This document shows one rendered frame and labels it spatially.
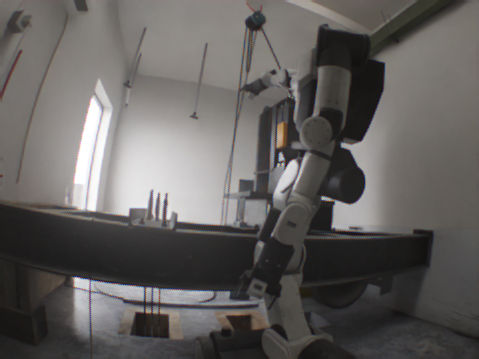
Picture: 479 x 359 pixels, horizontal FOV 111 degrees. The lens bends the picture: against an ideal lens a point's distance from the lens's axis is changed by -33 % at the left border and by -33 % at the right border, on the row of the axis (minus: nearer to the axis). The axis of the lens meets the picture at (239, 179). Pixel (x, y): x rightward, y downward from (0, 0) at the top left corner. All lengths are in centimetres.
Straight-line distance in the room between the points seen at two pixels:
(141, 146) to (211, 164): 114
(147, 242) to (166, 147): 294
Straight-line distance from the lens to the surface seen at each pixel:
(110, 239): 112
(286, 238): 63
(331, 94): 65
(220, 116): 419
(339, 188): 69
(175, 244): 109
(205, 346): 110
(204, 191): 387
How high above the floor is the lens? 75
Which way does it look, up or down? 8 degrees up
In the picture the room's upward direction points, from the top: 5 degrees clockwise
